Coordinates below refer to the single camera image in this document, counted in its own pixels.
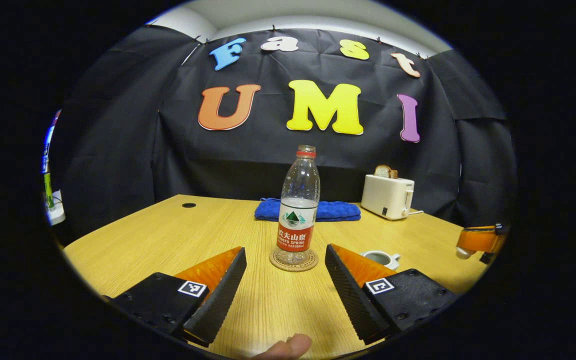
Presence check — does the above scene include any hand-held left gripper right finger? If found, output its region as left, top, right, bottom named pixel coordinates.
left=324, top=243, right=459, bottom=346

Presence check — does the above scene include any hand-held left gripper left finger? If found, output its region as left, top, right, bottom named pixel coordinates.
left=112, top=246, right=248, bottom=348

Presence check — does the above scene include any white ceramic teacup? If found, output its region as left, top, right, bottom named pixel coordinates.
left=359, top=250, right=401, bottom=271

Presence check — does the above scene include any round coaster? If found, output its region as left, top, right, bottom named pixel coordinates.
left=269, top=248, right=319, bottom=273

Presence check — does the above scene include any clear plastic water bottle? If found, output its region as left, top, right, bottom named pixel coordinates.
left=274, top=145, right=321, bottom=266

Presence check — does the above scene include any blue towel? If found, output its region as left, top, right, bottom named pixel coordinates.
left=254, top=197, right=362, bottom=223

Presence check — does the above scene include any white toaster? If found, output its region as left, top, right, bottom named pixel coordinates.
left=360, top=174, right=415, bottom=221

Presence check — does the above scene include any black backdrop cloth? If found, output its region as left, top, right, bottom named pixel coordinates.
left=50, top=25, right=519, bottom=236

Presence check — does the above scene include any white plastic device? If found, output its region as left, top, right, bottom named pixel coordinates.
left=47, top=190, right=67, bottom=226

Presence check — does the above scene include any green stick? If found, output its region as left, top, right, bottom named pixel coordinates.
left=43, top=172, right=55, bottom=209

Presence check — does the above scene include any computer monitor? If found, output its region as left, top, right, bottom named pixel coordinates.
left=41, top=110, right=62, bottom=176

